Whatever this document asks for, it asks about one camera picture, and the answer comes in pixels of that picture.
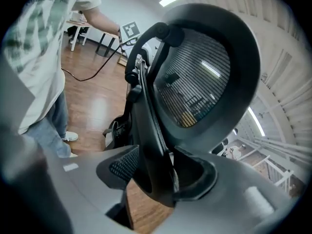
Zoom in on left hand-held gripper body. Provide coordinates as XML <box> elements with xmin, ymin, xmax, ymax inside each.
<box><xmin>117</xmin><ymin>20</ymin><xmax>157</xmax><ymax>67</ymax></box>

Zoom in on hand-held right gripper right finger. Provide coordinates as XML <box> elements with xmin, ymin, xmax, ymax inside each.
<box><xmin>151</xmin><ymin>145</ymin><xmax>299</xmax><ymax>234</ymax></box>

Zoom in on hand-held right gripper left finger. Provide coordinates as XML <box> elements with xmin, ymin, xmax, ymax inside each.
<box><xmin>0</xmin><ymin>57</ymin><xmax>140</xmax><ymax>234</ymax></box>

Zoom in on black headrest office chair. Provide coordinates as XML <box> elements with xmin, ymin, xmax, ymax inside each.
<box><xmin>103</xmin><ymin>3</ymin><xmax>261</xmax><ymax>208</ymax></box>

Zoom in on person's left forearm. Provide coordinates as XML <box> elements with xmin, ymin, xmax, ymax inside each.
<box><xmin>82</xmin><ymin>5</ymin><xmax>121</xmax><ymax>35</ymax></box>

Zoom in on wooden desk with black legs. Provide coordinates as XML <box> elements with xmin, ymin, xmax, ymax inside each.
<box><xmin>96</xmin><ymin>30</ymin><xmax>120</xmax><ymax>58</ymax></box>

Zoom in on person's left shoe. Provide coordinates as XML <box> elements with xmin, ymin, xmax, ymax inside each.
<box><xmin>60</xmin><ymin>131</ymin><xmax>79</xmax><ymax>142</ymax></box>

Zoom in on wooden desk with white legs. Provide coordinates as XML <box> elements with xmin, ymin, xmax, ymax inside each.
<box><xmin>66</xmin><ymin>19</ymin><xmax>92</xmax><ymax>52</ymax></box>

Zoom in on white metal shelving rack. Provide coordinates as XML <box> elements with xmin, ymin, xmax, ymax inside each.
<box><xmin>253</xmin><ymin>155</ymin><xmax>295</xmax><ymax>192</ymax></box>

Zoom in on person's blue jeans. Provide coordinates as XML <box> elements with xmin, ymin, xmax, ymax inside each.
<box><xmin>24</xmin><ymin>89</ymin><xmax>73</xmax><ymax>158</ymax></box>

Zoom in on person in white t-shirt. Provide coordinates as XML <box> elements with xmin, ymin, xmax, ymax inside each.
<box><xmin>2</xmin><ymin>0</ymin><xmax>102</xmax><ymax>135</ymax></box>

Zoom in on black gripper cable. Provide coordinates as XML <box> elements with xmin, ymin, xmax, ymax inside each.
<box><xmin>60</xmin><ymin>44</ymin><xmax>122</xmax><ymax>82</ymax></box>

